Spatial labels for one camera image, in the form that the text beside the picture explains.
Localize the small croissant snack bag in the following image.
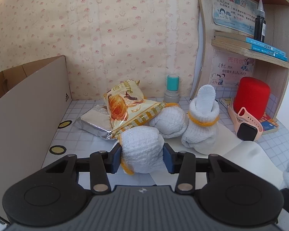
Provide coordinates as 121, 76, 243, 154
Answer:
104, 79, 166, 138

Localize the white glove ball middle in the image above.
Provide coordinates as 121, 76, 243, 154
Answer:
149, 103, 188, 139

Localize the brown cardboard box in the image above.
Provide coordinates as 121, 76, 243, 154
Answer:
0, 56, 71, 218

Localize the teal grey stamp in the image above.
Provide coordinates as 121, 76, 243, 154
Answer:
164, 74, 180, 103

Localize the colourful booklet under speaker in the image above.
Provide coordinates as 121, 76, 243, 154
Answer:
219, 97, 279, 134

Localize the red cylinder speaker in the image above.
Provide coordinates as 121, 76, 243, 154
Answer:
233, 77, 271, 120

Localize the white glove bundle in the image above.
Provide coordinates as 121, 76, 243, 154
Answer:
118, 126, 164, 175

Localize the blue cartoon poster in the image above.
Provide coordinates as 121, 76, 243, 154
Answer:
212, 0, 258, 35

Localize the stack of books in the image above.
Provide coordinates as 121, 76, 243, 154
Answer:
214, 31, 288, 62

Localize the upright white glove roll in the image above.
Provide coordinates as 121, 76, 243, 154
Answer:
181, 85, 220, 155

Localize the wooden shelf unit right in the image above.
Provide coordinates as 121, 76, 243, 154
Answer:
197, 0, 289, 118

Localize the silver foil packet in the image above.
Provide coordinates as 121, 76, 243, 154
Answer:
73, 105, 116, 140

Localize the black ink bottle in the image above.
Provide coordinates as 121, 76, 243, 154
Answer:
253, 0, 266, 42

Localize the white paper sheet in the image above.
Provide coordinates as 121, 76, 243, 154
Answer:
135, 124, 283, 188

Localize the pink smart watch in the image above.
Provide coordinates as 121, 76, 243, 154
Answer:
227, 97, 263, 141

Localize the pink cartoon poster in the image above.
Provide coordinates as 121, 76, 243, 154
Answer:
209, 49, 255, 88

